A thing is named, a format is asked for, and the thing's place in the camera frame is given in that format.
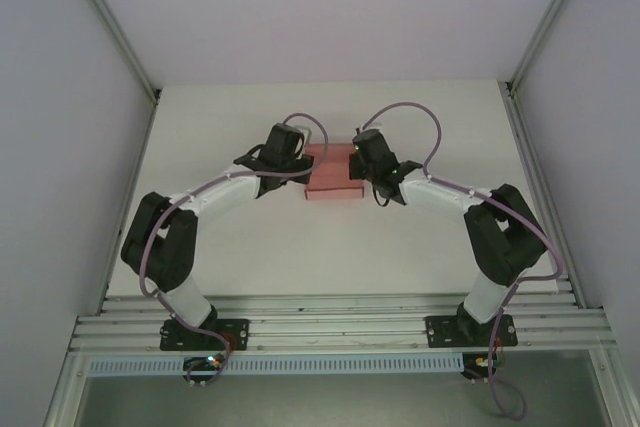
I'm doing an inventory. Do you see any pink paper box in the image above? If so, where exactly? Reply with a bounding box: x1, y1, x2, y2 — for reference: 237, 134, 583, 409
303, 142, 365, 201

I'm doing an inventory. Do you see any grey metal lower panel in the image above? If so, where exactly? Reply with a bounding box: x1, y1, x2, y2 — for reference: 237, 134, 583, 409
44, 349, 640, 427

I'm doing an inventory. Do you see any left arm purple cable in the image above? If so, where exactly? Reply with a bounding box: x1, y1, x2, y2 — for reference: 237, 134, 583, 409
139, 112, 330, 388

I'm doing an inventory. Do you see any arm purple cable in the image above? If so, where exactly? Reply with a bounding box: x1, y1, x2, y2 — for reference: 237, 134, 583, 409
139, 112, 330, 388
360, 101, 566, 421

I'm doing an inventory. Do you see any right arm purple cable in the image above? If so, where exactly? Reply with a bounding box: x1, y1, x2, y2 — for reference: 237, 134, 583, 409
360, 101, 566, 421

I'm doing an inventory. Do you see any right aluminium side rail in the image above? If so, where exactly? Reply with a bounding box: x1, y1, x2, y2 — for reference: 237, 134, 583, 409
498, 80, 589, 309

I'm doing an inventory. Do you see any aluminium side rail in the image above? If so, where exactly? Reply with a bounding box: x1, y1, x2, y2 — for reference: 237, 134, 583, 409
97, 91, 162, 316
498, 80, 589, 309

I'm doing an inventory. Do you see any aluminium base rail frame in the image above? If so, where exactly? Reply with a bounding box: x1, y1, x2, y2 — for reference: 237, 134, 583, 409
69, 291, 614, 353

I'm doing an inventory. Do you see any left aluminium side rail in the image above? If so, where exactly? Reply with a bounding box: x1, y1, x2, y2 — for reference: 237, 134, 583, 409
97, 91, 162, 316

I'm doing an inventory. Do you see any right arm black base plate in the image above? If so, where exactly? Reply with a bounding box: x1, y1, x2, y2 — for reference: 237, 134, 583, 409
424, 315, 516, 349

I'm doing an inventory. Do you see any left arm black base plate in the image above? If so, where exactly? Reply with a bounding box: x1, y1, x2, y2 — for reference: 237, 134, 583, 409
159, 319, 250, 352

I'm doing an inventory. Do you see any slotted grey cable duct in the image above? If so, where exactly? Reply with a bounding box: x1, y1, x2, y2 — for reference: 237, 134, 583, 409
88, 352, 464, 377

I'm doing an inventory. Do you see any left aluminium upright post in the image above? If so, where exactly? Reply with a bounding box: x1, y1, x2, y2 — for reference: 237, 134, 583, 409
60, 0, 162, 104

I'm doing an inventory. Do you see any aluminium upright post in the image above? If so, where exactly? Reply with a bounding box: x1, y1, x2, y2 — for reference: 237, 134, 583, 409
60, 0, 162, 104
503, 0, 600, 94

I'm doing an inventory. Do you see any right aluminium upright post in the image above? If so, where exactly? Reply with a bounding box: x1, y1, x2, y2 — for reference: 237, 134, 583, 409
503, 0, 600, 94

